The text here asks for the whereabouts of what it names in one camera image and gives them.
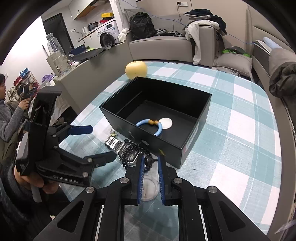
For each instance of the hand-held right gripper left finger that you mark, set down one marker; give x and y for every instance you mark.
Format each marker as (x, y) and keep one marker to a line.
(140, 183)

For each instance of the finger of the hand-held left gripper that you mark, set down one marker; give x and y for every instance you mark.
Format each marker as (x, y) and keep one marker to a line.
(97, 160)
(81, 130)

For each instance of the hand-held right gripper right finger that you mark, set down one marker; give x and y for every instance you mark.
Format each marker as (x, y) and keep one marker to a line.
(161, 183)

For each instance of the white round disc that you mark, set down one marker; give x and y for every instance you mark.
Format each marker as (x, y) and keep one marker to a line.
(150, 188)
(167, 122)

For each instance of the silver metal wristwatch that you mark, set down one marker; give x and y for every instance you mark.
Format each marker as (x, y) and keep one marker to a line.
(114, 143)

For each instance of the black cardboard box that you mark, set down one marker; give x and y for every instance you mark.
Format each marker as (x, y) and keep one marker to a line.
(173, 92)

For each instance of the person's left forearm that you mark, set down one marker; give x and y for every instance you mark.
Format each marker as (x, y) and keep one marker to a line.
(18, 208)

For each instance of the person's left hand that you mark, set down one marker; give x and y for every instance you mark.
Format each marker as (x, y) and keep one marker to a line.
(34, 182)

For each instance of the small green earrings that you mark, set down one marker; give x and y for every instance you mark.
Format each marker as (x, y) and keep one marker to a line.
(112, 134)

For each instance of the grey low upholstered block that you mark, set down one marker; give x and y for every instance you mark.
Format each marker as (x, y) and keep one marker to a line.
(92, 76)

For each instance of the shoe rack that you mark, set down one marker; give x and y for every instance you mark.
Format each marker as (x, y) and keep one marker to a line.
(25, 78)

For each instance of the teal checked tablecloth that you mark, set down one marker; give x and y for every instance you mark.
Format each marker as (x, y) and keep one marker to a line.
(231, 150)

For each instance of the black curved mat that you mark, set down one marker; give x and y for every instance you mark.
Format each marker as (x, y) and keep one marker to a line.
(90, 53)

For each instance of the clear plastic water bottle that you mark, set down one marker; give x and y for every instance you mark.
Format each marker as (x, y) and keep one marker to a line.
(55, 55)

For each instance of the yellow apple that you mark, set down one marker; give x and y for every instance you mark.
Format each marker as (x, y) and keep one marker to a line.
(136, 69)

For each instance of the white washing machine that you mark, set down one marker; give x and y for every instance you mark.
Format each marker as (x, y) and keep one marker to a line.
(108, 34)

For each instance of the dark door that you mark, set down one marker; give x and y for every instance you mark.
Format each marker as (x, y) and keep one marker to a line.
(57, 32)

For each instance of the white cloth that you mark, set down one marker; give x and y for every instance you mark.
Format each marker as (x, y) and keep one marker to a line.
(124, 34)

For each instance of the grey sofa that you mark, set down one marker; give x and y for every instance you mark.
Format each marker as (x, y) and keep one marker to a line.
(161, 46)

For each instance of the yellow box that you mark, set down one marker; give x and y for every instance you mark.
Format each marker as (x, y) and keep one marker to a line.
(106, 15)

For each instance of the black backpack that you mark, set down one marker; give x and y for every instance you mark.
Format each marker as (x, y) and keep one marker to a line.
(141, 25)

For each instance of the black white patterned cushion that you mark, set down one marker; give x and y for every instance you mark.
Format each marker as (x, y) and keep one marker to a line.
(160, 31)

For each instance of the grey clothes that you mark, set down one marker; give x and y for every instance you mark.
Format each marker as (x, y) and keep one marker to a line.
(227, 70)

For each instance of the grey floor cushion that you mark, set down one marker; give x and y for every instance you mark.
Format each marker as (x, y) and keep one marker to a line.
(235, 63)

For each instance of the light grey hoodie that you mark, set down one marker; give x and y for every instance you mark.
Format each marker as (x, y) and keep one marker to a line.
(196, 39)

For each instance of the grey upholstered bed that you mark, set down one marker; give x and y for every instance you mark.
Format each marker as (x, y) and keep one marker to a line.
(261, 60)

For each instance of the dark olive duvet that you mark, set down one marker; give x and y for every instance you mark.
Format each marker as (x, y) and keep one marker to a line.
(283, 81)

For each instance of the dark jacket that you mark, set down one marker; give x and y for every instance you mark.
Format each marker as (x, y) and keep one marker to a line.
(208, 15)

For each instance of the grey blanket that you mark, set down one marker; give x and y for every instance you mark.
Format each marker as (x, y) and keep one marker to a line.
(279, 58)

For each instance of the light blue pillow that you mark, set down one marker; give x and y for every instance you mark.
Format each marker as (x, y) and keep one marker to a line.
(271, 42)

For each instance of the wall socket with charger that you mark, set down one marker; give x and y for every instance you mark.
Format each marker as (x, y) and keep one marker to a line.
(182, 3)

